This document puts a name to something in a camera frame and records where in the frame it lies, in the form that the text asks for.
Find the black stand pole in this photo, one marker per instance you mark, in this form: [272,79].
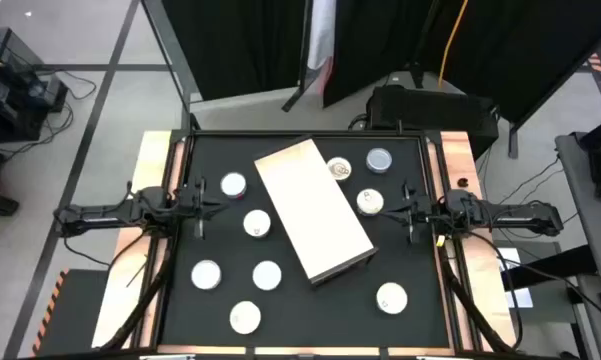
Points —
[298,50]

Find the black curtain frame pole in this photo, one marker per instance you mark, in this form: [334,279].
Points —
[514,142]

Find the black gantry post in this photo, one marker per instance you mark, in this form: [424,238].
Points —
[170,50]

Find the grey side table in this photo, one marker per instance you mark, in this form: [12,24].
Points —
[580,200]

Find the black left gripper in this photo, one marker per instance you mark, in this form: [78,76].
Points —
[190,202]

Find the orange black hazard tape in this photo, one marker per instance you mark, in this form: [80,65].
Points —
[596,62]

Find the black electronics box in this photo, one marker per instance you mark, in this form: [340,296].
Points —
[10,110]

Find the black computer tower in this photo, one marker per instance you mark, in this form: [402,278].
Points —
[5,50]

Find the small black knob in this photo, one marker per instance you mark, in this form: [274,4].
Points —
[462,181]

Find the wooden shelf black metal frame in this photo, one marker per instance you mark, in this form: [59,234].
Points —
[310,205]

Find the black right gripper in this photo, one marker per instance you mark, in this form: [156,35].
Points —
[421,210]

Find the black equipment case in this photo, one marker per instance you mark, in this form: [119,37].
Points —
[430,112]

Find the black curtain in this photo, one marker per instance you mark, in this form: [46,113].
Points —
[230,45]
[520,50]

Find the black floor beam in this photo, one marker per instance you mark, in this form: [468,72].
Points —
[555,270]

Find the black tripod stand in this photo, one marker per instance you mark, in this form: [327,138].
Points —
[419,70]

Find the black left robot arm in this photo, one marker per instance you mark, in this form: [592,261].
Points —
[105,215]

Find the black floor mat orange stripes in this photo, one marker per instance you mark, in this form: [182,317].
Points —
[80,315]

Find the white paper sheet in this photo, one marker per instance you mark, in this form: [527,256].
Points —
[522,297]

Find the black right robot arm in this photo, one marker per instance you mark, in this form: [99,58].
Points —
[520,217]

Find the green label seafood can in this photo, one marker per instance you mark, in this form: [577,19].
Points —
[379,160]

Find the white pink fabric banner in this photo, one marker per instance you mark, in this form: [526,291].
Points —
[322,35]

